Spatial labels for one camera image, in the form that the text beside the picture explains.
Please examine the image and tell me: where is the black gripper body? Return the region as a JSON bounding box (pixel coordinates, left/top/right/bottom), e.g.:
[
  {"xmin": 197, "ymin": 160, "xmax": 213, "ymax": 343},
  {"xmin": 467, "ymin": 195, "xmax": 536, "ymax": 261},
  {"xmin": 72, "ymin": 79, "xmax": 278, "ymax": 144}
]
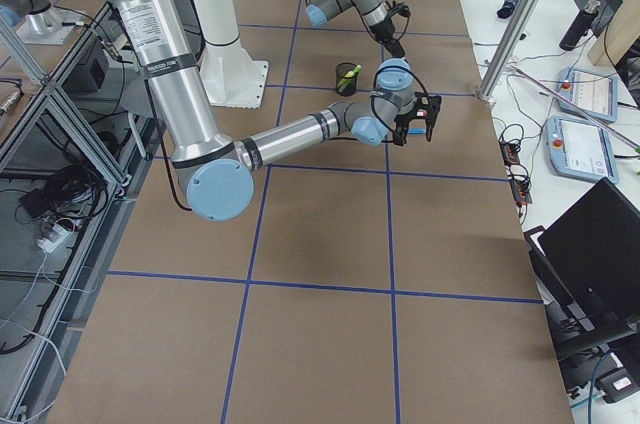
[
  {"xmin": 369, "ymin": 15, "xmax": 400, "ymax": 47},
  {"xmin": 394, "ymin": 98, "xmax": 425, "ymax": 131}
]

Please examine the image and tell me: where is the green highlighter pen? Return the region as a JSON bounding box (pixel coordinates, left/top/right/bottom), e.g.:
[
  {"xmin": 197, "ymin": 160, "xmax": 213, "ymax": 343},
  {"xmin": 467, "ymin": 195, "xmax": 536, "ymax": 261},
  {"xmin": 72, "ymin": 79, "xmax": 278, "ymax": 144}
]
[{"xmin": 338, "ymin": 65, "xmax": 361, "ymax": 91}]

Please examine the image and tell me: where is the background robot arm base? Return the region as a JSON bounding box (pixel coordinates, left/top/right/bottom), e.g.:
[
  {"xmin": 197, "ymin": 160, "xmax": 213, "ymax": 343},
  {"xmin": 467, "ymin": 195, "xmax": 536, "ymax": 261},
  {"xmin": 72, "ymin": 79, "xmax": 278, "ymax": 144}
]
[{"xmin": 1, "ymin": 0, "xmax": 74, "ymax": 45}]

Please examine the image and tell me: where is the black mesh pen cup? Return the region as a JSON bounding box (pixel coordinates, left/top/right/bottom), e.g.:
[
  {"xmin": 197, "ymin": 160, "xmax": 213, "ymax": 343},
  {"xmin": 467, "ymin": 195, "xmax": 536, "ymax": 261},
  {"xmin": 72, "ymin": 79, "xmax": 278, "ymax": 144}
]
[{"xmin": 335, "ymin": 62, "xmax": 357, "ymax": 97}]

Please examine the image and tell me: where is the orange black usb hub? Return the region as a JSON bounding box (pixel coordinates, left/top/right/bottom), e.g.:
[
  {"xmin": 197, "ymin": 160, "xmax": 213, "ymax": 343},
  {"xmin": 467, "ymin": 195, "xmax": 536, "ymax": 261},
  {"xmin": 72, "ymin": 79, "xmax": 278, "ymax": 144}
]
[{"xmin": 499, "ymin": 142, "xmax": 521, "ymax": 166}]

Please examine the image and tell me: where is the near teach pendant tablet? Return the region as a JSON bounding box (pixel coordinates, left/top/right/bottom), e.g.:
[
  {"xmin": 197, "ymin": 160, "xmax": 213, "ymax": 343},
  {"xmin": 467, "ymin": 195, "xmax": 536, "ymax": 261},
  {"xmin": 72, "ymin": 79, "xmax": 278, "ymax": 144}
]
[{"xmin": 545, "ymin": 116, "xmax": 620, "ymax": 184}]

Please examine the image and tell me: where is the black water bottle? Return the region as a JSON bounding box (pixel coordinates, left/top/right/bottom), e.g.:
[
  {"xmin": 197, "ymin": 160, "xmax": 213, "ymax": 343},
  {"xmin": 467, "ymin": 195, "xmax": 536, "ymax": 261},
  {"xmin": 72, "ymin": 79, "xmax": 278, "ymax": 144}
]
[{"xmin": 559, "ymin": 0, "xmax": 601, "ymax": 51}]

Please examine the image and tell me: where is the black laptop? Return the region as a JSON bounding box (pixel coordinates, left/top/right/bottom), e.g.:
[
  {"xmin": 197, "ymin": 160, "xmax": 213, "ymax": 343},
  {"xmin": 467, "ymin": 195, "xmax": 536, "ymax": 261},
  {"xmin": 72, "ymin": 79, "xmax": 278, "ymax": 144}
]
[{"xmin": 539, "ymin": 178, "xmax": 639, "ymax": 319}]

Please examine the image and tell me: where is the white power adapter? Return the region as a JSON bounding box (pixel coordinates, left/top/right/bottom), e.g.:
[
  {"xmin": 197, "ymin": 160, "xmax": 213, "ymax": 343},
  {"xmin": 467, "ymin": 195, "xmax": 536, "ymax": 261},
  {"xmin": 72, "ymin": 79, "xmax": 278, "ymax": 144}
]
[{"xmin": 36, "ymin": 224, "xmax": 71, "ymax": 254}]

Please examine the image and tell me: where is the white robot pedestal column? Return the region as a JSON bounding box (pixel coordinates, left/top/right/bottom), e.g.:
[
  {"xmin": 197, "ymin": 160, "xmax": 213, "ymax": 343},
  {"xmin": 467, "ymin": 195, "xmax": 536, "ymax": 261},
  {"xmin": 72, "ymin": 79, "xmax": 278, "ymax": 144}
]
[{"xmin": 193, "ymin": 0, "xmax": 269, "ymax": 109}]

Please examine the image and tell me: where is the aluminium frame post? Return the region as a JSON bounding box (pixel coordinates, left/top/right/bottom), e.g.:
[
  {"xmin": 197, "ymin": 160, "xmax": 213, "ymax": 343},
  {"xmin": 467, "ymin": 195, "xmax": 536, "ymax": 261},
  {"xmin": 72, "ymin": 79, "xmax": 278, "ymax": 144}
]
[{"xmin": 477, "ymin": 0, "xmax": 539, "ymax": 101}]

